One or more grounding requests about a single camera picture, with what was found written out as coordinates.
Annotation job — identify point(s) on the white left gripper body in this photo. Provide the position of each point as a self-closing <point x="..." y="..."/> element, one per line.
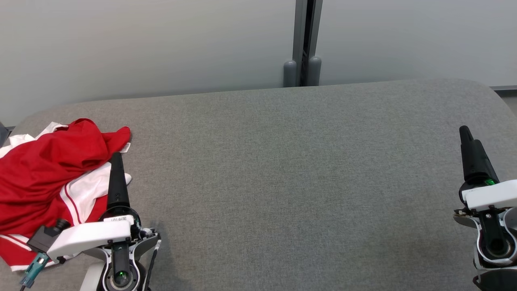
<point x="89" y="238"/>

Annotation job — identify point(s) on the grey partition post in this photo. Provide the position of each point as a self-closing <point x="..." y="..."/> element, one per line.
<point x="307" y="36"/>

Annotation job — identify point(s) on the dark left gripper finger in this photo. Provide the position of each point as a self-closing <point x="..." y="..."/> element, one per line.
<point x="118" y="186"/>

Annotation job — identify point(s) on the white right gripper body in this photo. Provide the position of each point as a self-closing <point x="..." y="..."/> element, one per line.
<point x="494" y="195"/>

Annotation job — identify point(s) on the red shorts white trim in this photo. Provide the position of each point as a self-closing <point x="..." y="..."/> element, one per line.
<point x="18" y="141"/>

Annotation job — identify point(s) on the grey metal frame leg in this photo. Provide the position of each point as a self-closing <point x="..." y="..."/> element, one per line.
<point x="5" y="135"/>

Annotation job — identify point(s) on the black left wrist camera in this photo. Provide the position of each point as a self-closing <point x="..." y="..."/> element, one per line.
<point x="42" y="238"/>

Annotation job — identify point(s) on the grey cylinder post foot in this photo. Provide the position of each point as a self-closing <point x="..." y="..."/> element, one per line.
<point x="290" y="74"/>
<point x="315" y="72"/>

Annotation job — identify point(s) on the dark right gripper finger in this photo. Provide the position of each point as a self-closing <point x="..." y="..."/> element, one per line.
<point x="480" y="165"/>
<point x="466" y="141"/>

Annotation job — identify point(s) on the red Bulls jersey white sleeves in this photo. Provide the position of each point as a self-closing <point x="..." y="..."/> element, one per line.
<point x="48" y="169"/>

